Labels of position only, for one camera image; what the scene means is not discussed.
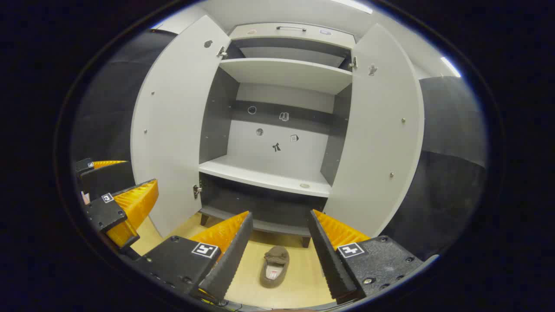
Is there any white grey shoe cabinet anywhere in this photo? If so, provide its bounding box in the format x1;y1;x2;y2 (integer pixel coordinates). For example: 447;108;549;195
197;23;358;248

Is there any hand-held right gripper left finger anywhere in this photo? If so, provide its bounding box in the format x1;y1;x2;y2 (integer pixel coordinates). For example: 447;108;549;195
130;211;254;305

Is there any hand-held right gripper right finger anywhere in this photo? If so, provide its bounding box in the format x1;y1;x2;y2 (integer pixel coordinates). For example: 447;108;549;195
307;209;425;305

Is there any white cabinet shelf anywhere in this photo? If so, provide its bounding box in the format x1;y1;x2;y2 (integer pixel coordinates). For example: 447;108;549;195
219;58;353;95
199;154;332;198

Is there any ceiling light panel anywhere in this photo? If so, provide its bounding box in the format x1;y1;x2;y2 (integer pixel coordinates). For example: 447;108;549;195
440;56;461;78

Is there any brown fuzzy slipper shoe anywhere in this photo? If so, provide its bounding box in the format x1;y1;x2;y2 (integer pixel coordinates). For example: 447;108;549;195
259;246;290;289

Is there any black backdrop cloth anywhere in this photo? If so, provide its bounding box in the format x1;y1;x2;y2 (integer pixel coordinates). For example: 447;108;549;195
72;29;178;191
382;76;488;260

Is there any white shoe cabinet door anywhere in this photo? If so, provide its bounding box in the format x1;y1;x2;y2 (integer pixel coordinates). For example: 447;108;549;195
323;24;425;239
130;15;231;238

